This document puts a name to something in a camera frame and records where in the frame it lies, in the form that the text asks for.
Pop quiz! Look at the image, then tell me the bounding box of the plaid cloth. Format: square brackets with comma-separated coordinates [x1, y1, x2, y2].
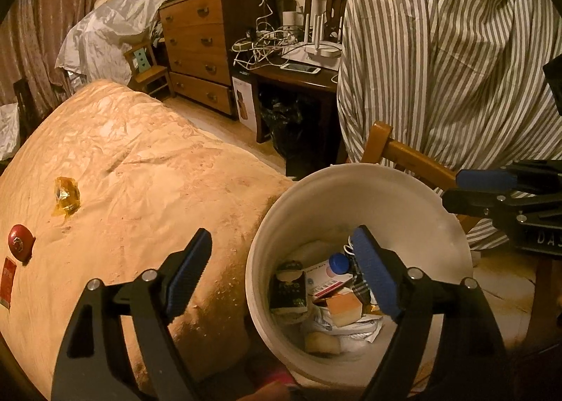
[349, 268, 375, 306]

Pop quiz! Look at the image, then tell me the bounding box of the white router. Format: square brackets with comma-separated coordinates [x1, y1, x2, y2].
[281, 11, 344, 60]

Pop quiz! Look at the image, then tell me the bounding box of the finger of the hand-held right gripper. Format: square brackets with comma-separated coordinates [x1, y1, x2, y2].
[455, 159, 562, 192]
[441, 188, 543, 227]

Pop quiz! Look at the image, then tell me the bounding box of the light wooden chair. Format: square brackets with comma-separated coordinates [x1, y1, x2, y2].
[359, 121, 481, 232]

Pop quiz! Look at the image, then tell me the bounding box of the small black packet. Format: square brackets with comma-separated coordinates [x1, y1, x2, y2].
[268, 260, 309, 315]

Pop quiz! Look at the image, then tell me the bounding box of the dark wooden desk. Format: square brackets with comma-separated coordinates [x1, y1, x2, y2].
[251, 59, 342, 144]

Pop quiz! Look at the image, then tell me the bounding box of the black plastic bag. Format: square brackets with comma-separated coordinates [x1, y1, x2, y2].
[258, 95, 310, 158]

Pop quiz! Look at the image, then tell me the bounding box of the person's left hand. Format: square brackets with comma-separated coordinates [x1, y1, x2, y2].
[246, 382, 291, 401]

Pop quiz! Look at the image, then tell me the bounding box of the white bucket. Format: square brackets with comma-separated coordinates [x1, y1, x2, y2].
[244, 162, 475, 388]

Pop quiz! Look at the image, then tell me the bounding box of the white red medicine box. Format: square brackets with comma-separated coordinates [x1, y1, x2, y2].
[303, 263, 353, 302]

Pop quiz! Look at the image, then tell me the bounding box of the red carton box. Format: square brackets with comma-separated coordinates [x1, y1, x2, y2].
[0, 257, 18, 310]

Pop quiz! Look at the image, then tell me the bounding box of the blue bottle cap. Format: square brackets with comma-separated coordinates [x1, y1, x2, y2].
[328, 252, 351, 275]

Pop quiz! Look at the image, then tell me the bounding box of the white phone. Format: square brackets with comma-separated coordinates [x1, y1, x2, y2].
[280, 62, 322, 76]

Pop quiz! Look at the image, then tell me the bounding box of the striped cloth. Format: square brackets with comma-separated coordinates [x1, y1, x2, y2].
[336, 0, 562, 252]

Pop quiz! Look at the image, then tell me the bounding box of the small wooden chair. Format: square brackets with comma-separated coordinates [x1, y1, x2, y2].
[124, 41, 171, 98]

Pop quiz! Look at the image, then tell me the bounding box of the red apple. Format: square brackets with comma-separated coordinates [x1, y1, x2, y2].
[7, 224, 34, 263]

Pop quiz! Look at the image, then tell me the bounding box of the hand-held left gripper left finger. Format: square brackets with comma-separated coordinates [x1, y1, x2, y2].
[52, 227, 214, 401]

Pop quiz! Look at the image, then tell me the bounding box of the orange blanket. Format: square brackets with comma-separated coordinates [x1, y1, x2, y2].
[0, 79, 295, 399]

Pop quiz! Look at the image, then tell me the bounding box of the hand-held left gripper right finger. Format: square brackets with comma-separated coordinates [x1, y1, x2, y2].
[351, 225, 507, 401]

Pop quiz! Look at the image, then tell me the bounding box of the pink curtain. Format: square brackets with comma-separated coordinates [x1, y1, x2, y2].
[0, 0, 135, 123]

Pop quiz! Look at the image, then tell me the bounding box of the small tan block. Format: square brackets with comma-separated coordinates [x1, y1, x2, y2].
[305, 331, 342, 356]

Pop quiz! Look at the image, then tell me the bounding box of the white cardboard box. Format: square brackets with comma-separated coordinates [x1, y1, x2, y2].
[231, 73, 259, 135]

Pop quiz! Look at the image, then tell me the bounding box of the white plastic cover sheet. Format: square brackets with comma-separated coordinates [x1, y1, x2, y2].
[0, 101, 21, 161]
[55, 0, 182, 86]

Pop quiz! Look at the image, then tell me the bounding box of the tan sponge block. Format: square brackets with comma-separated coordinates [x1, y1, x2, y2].
[325, 289, 366, 328]

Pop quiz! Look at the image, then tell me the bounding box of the yellow wrapper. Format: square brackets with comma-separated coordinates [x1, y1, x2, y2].
[53, 175, 82, 216]

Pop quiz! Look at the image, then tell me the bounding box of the wooden dresser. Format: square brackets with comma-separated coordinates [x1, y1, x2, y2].
[158, 0, 235, 117]

